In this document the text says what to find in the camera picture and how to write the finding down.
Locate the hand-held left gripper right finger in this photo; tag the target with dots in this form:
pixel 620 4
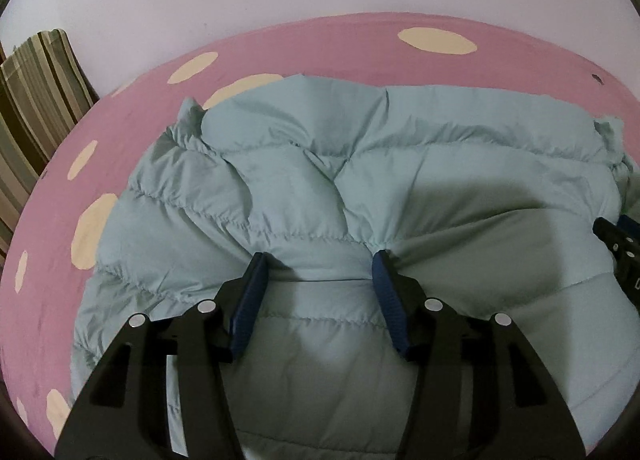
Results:
pixel 389 300

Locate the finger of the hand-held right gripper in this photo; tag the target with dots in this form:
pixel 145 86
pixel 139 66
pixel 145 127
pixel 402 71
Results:
pixel 631 223
pixel 616 242

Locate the striped cushion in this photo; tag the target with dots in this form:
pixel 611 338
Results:
pixel 40 104

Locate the pink dotted bed sheet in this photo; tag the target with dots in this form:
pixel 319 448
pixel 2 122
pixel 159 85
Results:
pixel 325 44

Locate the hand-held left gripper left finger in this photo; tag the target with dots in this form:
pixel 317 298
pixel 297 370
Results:
pixel 248 307

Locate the light blue puffer jacket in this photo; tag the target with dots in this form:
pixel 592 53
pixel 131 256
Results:
pixel 380 179

